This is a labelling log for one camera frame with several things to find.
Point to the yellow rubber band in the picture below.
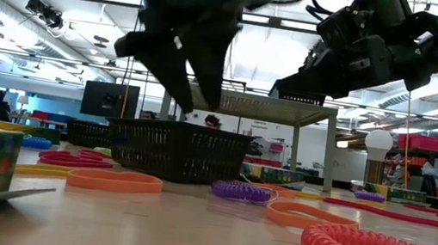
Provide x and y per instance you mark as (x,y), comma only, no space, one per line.
(42,170)
(321,197)

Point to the white bulb table lamp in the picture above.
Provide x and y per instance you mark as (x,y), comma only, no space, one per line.
(378,142)

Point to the small white desk lamp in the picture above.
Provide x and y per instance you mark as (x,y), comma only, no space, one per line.
(23,101)

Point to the green perforated metal shelf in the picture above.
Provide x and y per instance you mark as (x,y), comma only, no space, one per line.
(273,109)

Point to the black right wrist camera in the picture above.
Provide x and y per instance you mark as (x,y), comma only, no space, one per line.
(344,26)

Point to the long red rubber band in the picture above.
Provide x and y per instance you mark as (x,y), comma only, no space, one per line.
(405,217)

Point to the red plastic storage bin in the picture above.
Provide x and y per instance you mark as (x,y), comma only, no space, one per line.
(422,143)

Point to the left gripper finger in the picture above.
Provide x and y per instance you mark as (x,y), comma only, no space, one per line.
(169,74)
(214,69)

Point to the black monitor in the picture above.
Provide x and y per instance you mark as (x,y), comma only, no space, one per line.
(109,99)

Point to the orange rubber band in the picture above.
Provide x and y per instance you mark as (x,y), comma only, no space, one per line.
(278,189)
(105,184)
(287,219)

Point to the black ceiling camera cluster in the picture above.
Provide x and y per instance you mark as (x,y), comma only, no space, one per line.
(44,11)

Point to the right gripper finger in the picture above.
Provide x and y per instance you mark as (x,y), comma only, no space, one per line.
(326,77)
(328,92)

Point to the black slotted plastic basket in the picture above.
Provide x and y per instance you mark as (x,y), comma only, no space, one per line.
(305,98)
(86,134)
(175,151)

